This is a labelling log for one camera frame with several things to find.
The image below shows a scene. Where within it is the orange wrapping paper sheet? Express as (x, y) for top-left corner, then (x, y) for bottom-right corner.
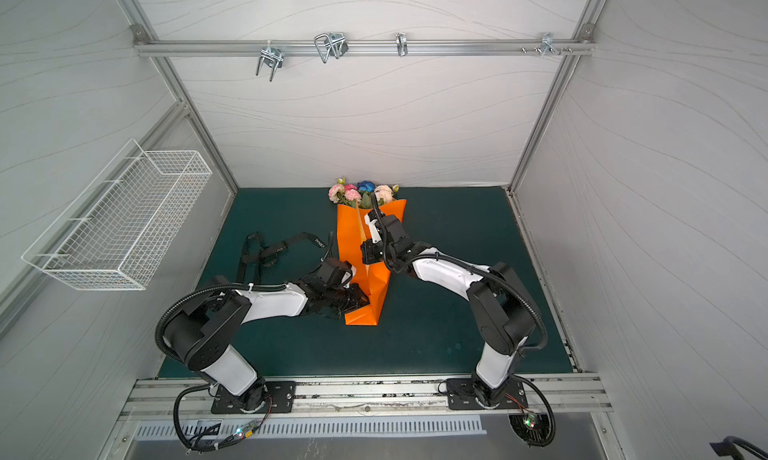
(335, 198), (408, 327)

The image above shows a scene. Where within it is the peach fake flower spray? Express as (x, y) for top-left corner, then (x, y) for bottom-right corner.
(373, 185), (399, 206)

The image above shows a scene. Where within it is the blue fake rose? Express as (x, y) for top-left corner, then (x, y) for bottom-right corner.
(357, 181), (376, 204)

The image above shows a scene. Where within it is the pink fake flower spray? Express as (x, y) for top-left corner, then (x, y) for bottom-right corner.
(328, 177), (357, 207)

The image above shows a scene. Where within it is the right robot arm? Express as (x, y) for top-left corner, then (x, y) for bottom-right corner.
(361, 239), (549, 409)

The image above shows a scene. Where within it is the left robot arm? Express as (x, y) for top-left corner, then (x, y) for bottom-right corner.
(154, 280), (369, 410)

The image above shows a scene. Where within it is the white vent grille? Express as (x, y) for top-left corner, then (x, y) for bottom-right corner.
(134, 415), (487, 441)

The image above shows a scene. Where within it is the middle metal u-bolt clamp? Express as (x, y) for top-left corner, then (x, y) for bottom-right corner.
(313, 32), (349, 64)

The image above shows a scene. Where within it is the metal u-bolt clamp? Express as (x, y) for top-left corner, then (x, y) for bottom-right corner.
(313, 32), (349, 64)
(255, 44), (284, 82)

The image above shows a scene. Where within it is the left metal u-bolt clamp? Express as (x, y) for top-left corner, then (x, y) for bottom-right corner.
(255, 44), (284, 82)

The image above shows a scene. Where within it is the right metal bolt clamp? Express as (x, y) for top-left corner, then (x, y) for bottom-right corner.
(520, 33), (574, 57)

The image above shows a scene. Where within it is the aluminium top crossbar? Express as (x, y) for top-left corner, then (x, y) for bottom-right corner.
(134, 37), (596, 58)

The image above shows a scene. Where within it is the black strap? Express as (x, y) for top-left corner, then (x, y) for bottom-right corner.
(235, 231), (328, 284)

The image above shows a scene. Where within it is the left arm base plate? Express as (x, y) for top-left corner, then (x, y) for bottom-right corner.
(211, 380), (297, 415)

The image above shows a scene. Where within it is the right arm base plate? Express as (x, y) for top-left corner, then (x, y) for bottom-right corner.
(437, 377), (529, 412)

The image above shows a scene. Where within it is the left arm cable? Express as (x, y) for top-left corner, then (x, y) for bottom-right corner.
(172, 383), (274, 453)

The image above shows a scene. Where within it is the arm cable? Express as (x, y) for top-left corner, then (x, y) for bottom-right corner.
(506, 375), (557, 448)
(172, 383), (274, 453)

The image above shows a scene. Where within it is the small metal bracket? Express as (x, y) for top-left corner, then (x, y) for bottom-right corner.
(395, 33), (408, 58)

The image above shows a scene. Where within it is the white wire basket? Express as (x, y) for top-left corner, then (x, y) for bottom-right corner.
(21, 139), (212, 291)

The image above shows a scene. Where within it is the aluminium front rail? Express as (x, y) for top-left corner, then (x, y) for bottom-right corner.
(118, 373), (613, 421)

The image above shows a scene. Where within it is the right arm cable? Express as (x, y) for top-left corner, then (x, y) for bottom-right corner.
(506, 375), (557, 448)

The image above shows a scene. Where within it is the black cable bottom right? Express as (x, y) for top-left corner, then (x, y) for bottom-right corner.
(709, 435), (768, 460)

